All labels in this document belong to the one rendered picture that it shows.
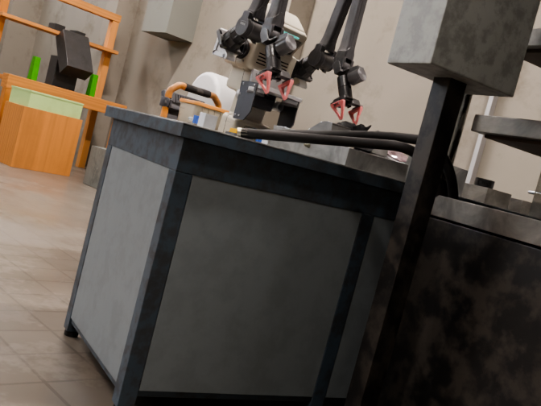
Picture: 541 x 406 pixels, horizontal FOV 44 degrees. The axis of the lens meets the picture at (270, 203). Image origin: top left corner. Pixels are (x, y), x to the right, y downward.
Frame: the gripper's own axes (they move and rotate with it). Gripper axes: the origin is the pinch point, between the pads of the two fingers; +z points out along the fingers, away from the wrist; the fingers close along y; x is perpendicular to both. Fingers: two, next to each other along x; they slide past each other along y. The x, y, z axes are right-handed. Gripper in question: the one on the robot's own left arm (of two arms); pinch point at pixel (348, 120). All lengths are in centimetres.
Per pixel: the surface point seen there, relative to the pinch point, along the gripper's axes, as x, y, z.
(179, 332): -7, -97, 88
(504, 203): -37, 51, 38
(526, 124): -89, -42, 42
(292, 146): -3.9, -40.8, 21.1
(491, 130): -78, -40, 39
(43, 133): 458, 94, -166
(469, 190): -28, 41, 31
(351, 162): -33, -46, 37
